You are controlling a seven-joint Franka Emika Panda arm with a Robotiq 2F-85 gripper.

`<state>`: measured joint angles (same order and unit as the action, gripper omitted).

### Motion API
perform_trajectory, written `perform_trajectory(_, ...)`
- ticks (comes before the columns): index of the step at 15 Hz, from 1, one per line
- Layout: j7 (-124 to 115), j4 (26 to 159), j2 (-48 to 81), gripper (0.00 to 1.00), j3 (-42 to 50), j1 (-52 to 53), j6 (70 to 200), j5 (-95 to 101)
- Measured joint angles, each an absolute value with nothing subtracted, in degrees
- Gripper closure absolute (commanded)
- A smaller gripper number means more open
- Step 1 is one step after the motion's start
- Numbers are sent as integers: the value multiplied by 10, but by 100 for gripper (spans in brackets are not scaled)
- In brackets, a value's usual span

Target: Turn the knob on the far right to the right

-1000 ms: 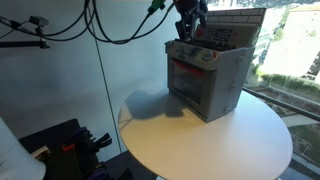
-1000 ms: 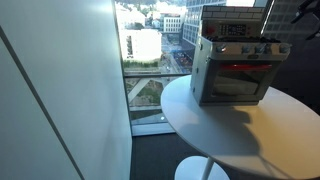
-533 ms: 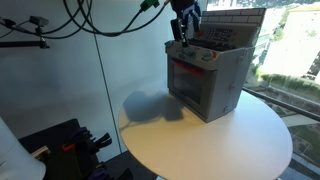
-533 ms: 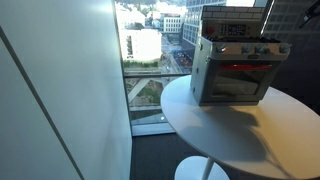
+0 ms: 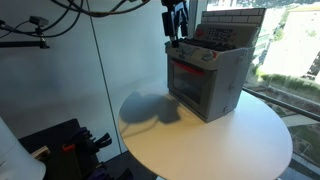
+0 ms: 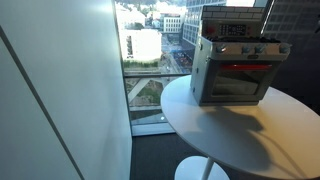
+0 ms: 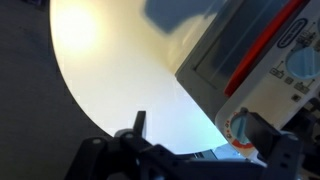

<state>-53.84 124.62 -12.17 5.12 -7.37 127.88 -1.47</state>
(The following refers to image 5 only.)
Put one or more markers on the grey stove knob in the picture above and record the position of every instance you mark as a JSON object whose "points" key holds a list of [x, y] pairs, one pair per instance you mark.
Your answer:
{"points": [[184, 50], [168, 47], [209, 55]]}

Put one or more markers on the large pale building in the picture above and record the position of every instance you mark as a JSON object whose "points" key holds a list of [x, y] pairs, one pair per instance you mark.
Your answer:
{"points": [[290, 46]]}

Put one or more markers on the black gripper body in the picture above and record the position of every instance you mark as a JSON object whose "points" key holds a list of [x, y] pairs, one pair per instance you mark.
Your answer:
{"points": [[174, 6]]}

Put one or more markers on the black stove grate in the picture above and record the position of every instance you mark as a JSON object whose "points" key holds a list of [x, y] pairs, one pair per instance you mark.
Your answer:
{"points": [[206, 44]]}

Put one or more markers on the black camera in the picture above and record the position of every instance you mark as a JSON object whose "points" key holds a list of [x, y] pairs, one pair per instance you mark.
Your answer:
{"points": [[38, 20]]}

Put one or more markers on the grey toy oven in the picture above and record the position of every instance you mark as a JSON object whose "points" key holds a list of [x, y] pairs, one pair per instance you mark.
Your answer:
{"points": [[230, 73]]}

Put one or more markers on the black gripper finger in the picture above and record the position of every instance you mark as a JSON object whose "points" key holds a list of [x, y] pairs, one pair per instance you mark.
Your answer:
{"points": [[183, 23], [168, 25]]}

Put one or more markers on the black camera boom stand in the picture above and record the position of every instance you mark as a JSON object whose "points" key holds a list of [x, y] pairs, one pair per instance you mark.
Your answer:
{"points": [[20, 44]]}

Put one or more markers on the black clamp orange tip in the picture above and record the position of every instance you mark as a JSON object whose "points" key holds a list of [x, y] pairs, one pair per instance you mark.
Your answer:
{"points": [[68, 147]]}

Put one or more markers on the dark horizontal window rail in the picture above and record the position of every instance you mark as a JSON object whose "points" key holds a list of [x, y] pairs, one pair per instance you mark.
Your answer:
{"points": [[283, 104]]}

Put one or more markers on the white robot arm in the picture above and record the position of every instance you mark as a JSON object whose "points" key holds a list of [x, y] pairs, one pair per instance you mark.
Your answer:
{"points": [[16, 156]]}

